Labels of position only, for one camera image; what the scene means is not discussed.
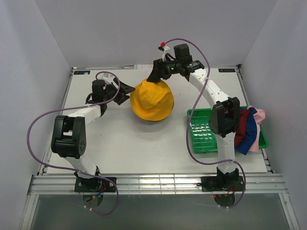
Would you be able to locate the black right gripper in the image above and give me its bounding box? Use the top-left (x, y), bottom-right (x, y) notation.
top-left (146, 57), bottom-right (181, 83)

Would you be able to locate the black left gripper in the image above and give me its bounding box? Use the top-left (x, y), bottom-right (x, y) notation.
top-left (103, 78), bottom-right (135, 105)

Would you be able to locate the yellow bucket hat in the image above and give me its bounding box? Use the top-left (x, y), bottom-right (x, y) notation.
top-left (130, 79), bottom-right (174, 122)

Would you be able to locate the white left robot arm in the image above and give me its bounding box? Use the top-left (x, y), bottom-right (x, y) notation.
top-left (51, 78), bottom-right (135, 192)

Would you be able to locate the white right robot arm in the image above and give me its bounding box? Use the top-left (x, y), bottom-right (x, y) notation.
top-left (147, 43), bottom-right (240, 190)

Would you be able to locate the green plastic tray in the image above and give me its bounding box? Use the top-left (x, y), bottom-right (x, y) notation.
top-left (187, 106), bottom-right (270, 154)

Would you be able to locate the dark red bucket hat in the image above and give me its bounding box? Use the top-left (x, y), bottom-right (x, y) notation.
top-left (234, 108), bottom-right (250, 148)

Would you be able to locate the blue bucket hat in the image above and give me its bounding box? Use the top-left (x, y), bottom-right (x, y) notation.
top-left (235, 108), bottom-right (257, 155)

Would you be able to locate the pink bucket hat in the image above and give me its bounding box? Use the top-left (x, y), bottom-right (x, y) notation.
top-left (247, 105), bottom-right (266, 152)

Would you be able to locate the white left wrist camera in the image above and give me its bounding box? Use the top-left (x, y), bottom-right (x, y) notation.
top-left (100, 73), bottom-right (114, 84)

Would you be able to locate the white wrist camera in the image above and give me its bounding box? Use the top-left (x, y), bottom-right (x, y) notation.
top-left (158, 42), bottom-right (170, 61)
top-left (100, 73), bottom-right (114, 84)

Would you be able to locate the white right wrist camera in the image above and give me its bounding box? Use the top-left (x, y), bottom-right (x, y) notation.
top-left (158, 42), bottom-right (170, 61)

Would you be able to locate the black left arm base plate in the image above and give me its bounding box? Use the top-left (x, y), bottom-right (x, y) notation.
top-left (74, 177), bottom-right (116, 193)

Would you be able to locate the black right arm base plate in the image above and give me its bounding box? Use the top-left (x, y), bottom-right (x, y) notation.
top-left (196, 176), bottom-right (245, 192)

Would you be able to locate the aluminium front rail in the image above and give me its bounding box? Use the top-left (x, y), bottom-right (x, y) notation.
top-left (28, 173), bottom-right (287, 195)

